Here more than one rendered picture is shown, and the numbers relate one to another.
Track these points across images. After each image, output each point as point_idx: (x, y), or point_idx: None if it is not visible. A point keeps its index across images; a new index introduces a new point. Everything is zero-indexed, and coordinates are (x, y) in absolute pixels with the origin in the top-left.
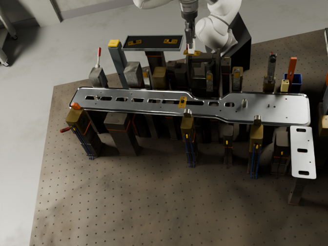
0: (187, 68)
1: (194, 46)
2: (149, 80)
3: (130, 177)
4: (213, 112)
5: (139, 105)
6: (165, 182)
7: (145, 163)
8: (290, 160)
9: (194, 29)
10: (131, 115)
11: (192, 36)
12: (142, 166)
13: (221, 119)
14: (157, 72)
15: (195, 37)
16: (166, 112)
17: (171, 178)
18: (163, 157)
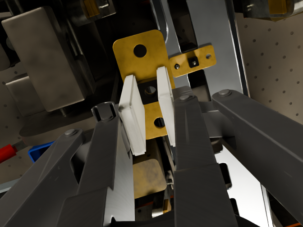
0: (112, 99)
1: (158, 83)
2: (165, 188)
3: (302, 93)
4: None
5: (238, 164)
6: (298, 24)
7: (267, 83)
8: None
9: (85, 165)
10: (224, 167)
11: (205, 124)
12: (275, 84)
13: None
14: (143, 183)
15: (98, 104)
16: (242, 87)
17: None
18: (245, 57)
